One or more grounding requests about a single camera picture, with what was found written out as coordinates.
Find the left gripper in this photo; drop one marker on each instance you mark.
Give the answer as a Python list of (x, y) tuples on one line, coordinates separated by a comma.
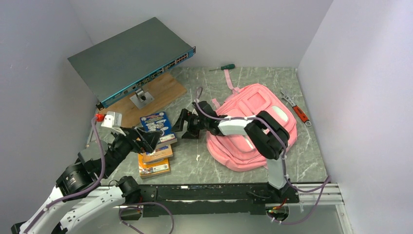
[(148, 139)]

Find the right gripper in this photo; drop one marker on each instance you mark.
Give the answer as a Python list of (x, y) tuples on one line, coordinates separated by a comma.
[(184, 116)]

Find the pink backpack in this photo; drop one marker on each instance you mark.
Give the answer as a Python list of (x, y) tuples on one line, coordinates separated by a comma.
[(237, 152)]

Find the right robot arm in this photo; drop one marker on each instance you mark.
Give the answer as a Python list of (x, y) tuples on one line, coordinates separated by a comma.
[(267, 135)]

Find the orange cover book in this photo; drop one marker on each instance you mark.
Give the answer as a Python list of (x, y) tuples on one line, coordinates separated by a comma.
[(157, 155)]

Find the blue cover book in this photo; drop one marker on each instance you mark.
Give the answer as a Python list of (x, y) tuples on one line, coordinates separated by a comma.
[(160, 122)]

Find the orange bottom book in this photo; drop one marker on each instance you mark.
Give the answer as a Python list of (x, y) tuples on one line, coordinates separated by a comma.
[(153, 169)]

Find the wooden board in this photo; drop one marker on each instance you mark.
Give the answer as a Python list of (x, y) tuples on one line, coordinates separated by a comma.
[(159, 93)]

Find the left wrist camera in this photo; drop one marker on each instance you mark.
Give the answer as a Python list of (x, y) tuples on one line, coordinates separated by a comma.
[(110, 119)]

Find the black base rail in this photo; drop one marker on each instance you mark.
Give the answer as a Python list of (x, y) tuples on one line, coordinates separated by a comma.
[(219, 198)]

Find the green handled screwdriver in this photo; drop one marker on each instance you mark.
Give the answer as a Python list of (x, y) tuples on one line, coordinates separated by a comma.
[(225, 67)]

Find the grey network switch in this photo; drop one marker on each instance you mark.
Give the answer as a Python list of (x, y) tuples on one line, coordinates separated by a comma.
[(120, 65)]

